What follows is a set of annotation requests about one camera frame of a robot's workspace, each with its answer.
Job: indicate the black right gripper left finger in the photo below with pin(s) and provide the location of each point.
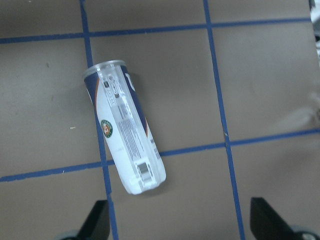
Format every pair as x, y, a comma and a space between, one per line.
97, 224

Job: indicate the clear tennis ball can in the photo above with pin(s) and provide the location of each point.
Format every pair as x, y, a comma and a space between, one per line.
124, 126

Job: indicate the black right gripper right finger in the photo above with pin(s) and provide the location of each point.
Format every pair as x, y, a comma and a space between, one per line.
265, 223

